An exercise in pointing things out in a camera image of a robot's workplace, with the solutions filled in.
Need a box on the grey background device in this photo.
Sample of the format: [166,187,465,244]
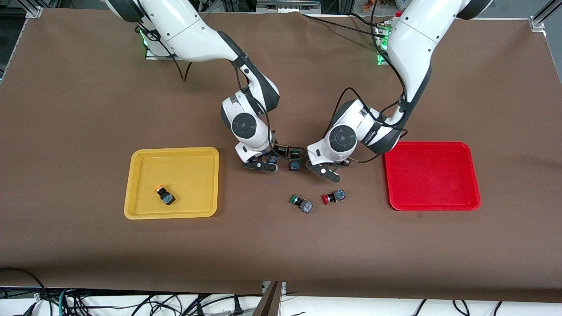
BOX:
[257,0,321,14]

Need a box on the black cable on table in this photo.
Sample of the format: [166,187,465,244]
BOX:
[301,12,389,38]

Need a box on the yellow plastic tray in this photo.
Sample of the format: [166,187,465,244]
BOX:
[123,147,220,220]

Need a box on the black cable loop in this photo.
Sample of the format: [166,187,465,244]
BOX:
[0,268,49,316]

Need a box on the brown table cover sheet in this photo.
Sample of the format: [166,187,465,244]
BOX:
[0,9,562,303]

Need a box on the aluminium frame profile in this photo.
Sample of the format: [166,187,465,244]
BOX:
[529,0,562,29]
[24,0,44,19]

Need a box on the red plastic tray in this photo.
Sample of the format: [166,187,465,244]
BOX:
[383,141,482,212]

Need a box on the red push button switch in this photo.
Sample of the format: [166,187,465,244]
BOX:
[321,189,346,205]

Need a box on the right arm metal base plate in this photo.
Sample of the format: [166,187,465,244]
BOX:
[145,42,177,61]

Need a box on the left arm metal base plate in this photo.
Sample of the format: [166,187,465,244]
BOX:
[376,26,392,66]

